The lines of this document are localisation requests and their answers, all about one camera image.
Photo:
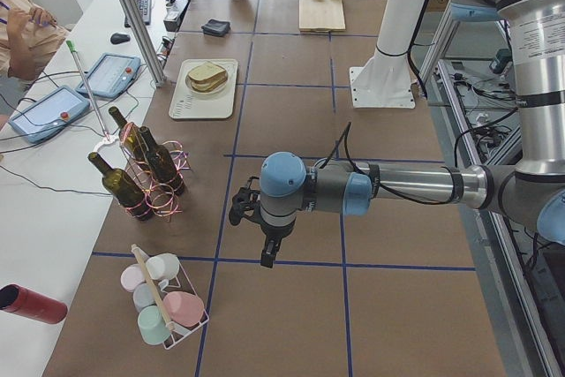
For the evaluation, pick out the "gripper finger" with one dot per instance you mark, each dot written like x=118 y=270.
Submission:
x=273 y=248
x=264 y=254

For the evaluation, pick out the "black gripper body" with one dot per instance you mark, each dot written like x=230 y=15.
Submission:
x=272 y=233

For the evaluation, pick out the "white round plate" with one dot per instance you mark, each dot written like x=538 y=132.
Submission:
x=218 y=75

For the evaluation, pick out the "bread slice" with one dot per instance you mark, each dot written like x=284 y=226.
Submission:
x=208 y=86
x=206 y=72

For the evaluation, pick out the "cream bear tray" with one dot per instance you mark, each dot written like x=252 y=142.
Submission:
x=187 y=104

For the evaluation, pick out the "salmon pink cup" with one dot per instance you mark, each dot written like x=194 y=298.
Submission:
x=184 y=308

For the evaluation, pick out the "white cup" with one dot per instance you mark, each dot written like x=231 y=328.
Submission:
x=163 y=266

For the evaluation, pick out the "grey cup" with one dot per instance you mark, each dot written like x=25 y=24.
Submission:
x=142 y=297

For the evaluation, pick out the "mint green cup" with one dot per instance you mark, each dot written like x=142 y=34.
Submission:
x=151 y=326

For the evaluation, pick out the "pink lilac cup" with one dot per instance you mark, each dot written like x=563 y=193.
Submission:
x=131 y=278

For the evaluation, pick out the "middle green wine bottle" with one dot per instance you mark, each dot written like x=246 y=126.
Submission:
x=160 y=162

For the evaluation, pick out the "green wine bottle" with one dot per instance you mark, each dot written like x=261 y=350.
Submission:
x=124 y=189
x=129 y=138
x=160 y=162

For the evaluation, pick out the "front green wine bottle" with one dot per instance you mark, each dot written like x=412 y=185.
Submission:
x=124 y=189

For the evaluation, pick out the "rear green wine bottle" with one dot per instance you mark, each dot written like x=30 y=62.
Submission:
x=129 y=138

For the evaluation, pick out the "grey folded cloth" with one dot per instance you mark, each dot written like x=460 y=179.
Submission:
x=217 y=28

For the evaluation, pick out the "wooden cutting board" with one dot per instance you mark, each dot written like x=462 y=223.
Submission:
x=321 y=16

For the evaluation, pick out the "far teach pendant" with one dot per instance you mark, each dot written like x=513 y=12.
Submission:
x=112 y=74

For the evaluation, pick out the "teach pendant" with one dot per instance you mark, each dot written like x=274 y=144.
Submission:
x=112 y=74
x=48 y=116

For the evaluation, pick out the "near teach pendant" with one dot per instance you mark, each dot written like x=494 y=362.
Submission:
x=48 y=116

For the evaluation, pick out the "black computer mouse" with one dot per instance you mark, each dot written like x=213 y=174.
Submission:
x=119 y=38

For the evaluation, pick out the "red thermos bottle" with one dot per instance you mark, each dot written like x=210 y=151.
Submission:
x=21 y=301

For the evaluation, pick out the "black keyboard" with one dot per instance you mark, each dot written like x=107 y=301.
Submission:
x=145 y=10

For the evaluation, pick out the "seated person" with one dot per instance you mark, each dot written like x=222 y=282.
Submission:
x=30 y=37

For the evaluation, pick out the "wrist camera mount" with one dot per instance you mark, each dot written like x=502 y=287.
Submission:
x=246 y=204

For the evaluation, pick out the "copper wire bottle rack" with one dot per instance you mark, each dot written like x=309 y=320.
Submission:
x=160 y=197

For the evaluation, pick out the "white camera pillar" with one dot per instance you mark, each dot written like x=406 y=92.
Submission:
x=385 y=80

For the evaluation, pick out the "aluminium frame post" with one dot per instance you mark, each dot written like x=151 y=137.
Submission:
x=143 y=40

